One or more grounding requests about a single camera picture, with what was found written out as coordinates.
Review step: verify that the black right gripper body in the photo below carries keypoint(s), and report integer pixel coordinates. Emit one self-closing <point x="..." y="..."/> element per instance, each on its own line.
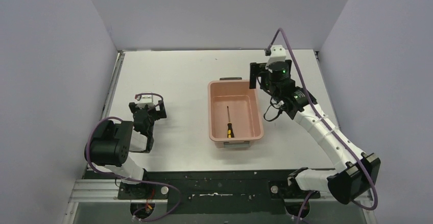
<point x="266" y="85"/>

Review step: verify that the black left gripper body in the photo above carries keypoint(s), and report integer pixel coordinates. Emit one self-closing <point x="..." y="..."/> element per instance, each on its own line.
<point x="158" y="112"/>

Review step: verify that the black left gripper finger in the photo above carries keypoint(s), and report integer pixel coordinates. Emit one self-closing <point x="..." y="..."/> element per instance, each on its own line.
<point x="132" y="107"/>
<point x="160" y="110"/>

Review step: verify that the black and yellow screwdriver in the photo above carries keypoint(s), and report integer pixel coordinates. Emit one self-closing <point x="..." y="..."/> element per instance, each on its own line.
<point x="230" y="133"/>

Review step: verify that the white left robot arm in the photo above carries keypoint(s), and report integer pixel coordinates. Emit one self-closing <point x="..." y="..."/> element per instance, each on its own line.
<point x="110" y="143"/>

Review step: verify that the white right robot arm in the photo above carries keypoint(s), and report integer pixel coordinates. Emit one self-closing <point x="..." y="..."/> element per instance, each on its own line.
<point x="354" y="171"/>

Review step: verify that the pink plastic bin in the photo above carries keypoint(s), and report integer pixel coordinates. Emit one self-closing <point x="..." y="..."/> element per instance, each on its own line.
<point x="245" y="113"/>

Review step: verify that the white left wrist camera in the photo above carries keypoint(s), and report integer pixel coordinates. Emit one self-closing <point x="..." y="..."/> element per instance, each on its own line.
<point x="146" y="100"/>

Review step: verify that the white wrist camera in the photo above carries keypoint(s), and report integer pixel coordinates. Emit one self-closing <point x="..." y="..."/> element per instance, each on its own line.
<point x="146" y="100"/>
<point x="275" y="53"/>

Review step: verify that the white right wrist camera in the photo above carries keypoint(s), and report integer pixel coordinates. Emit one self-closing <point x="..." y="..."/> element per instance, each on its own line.
<point x="275" y="53"/>

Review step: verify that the aluminium front rail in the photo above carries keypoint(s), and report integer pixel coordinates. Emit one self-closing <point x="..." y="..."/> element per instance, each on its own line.
<point x="94" y="201"/>

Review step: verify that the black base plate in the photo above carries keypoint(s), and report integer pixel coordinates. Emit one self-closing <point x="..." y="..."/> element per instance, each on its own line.
<point x="223" y="192"/>

